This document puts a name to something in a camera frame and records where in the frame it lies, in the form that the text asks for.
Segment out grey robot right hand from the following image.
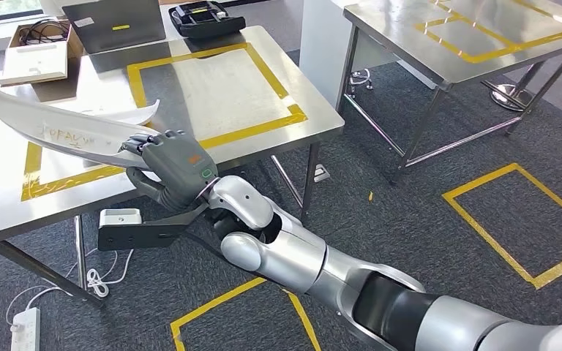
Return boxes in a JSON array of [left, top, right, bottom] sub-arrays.
[[119, 129, 220, 200]]

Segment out long white curved panel part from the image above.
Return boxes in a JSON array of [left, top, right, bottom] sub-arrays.
[[0, 71, 162, 170], [75, 99, 161, 128]]

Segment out steel workbench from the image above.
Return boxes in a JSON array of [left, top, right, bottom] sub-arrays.
[[0, 25, 346, 309], [341, 0, 562, 186]]

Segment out yellow bench tape square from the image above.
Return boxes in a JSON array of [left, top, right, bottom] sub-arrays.
[[20, 140, 128, 203], [127, 42, 309, 150], [414, 0, 562, 64]]

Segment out black case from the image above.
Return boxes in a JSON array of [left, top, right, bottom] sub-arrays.
[[168, 1, 247, 40]]

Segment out yellow floor tape square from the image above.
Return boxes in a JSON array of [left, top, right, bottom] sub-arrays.
[[170, 276, 322, 351], [441, 163, 562, 290]]

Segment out grey metal box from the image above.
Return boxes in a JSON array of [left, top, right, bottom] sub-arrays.
[[61, 0, 167, 55]]

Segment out brown cardboard box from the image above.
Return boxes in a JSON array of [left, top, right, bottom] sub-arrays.
[[0, 20, 85, 87]]

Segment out white cabinet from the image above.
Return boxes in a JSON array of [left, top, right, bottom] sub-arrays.
[[299, 0, 438, 110]]

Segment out chrome stool base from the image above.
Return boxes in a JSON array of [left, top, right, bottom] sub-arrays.
[[490, 83, 534, 113], [348, 68, 374, 98]]

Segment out white power strip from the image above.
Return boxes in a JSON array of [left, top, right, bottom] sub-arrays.
[[10, 307, 42, 351]]

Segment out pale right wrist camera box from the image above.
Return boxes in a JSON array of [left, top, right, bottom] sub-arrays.
[[99, 208, 143, 229]]

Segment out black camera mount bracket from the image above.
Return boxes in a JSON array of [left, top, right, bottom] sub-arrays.
[[97, 203, 209, 252]]

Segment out white cable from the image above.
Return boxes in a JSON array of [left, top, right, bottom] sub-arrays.
[[5, 248, 135, 335]]

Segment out black cables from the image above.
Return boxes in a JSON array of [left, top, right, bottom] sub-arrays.
[[18, 18, 71, 46]]

